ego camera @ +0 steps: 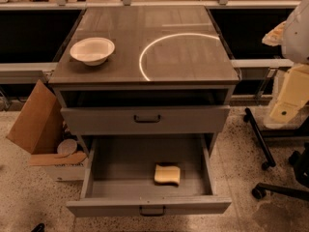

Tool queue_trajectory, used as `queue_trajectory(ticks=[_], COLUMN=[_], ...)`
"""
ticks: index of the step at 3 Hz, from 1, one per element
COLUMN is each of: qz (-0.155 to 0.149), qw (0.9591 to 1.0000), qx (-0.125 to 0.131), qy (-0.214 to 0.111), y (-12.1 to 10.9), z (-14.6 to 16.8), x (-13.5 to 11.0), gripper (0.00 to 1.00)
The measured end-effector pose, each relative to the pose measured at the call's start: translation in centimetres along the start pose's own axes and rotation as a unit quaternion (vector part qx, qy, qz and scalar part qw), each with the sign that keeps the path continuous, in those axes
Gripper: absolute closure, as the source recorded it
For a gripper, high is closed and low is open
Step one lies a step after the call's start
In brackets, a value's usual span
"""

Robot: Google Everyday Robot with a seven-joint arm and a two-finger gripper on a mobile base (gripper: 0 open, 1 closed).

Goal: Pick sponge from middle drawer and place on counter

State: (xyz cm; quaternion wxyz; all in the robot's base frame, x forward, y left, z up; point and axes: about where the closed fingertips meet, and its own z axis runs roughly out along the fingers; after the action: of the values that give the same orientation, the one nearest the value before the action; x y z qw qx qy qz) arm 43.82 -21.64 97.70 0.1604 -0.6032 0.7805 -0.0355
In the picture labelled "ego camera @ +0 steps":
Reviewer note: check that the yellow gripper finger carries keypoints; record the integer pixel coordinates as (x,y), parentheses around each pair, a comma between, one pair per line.
(275,36)
(294,94)

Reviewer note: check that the yellow sponge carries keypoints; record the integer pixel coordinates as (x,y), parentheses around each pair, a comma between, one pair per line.
(168,174)

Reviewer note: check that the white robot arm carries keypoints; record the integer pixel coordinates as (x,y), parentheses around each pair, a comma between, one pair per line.
(295,46)

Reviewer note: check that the grey upper drawer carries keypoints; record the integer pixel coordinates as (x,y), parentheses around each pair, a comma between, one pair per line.
(119,120)

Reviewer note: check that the grey drawer cabinet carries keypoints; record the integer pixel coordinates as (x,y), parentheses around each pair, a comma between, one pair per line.
(164,56)

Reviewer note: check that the white bowl on counter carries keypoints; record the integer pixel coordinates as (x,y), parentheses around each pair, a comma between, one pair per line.
(92,51)

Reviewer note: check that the open grey middle drawer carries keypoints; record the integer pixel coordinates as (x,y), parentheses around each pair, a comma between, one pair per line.
(119,177)

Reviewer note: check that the black rolling stand leg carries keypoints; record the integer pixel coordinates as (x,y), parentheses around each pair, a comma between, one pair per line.
(249,118)

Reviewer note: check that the black office chair base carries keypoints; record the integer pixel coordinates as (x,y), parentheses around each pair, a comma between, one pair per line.
(296,183)

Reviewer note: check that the small bowl in box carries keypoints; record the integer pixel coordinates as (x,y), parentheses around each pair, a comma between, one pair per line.
(67,147)

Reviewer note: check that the brown cardboard box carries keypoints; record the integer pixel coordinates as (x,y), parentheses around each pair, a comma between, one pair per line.
(39,129)

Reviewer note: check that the black upper drawer handle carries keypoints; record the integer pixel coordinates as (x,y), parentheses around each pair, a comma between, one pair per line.
(146,119)

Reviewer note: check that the black drawer handle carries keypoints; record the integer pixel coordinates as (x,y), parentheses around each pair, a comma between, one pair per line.
(152,211)
(146,119)

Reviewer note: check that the black middle drawer handle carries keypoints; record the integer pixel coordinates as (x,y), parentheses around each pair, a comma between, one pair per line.
(152,211)

